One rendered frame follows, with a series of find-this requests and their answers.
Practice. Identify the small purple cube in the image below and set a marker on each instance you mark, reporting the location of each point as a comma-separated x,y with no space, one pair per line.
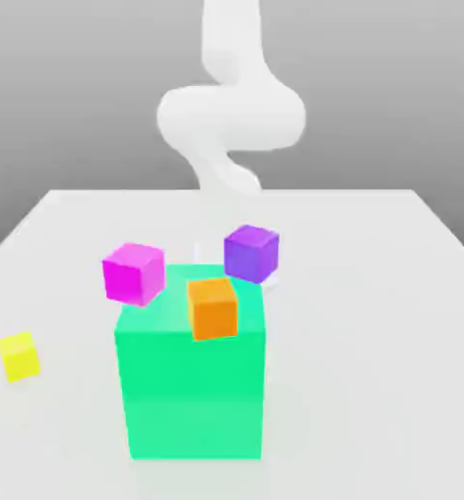
251,254

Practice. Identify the small yellow cube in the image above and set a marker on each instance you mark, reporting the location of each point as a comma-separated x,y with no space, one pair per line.
19,357

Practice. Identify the small orange cube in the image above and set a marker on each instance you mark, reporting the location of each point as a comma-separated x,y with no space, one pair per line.
214,312

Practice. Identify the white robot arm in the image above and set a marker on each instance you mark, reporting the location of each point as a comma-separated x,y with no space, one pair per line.
231,117

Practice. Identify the large green box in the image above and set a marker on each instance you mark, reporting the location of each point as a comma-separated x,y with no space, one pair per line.
188,383

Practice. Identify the small magenta cube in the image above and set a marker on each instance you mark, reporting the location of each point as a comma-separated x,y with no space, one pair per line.
132,275

